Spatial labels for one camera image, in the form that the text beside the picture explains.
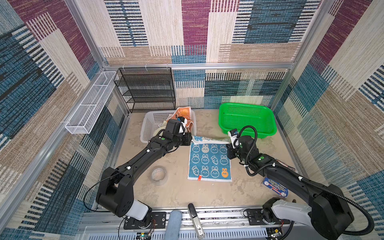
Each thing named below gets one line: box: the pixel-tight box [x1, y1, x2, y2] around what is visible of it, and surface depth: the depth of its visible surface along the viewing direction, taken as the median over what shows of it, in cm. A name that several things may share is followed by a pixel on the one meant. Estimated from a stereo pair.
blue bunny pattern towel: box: [187, 136, 232, 182], surface depth 93 cm
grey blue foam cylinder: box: [164, 210, 182, 240], surface depth 71 cm
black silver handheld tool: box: [187, 203, 206, 240], surface depth 71 cm
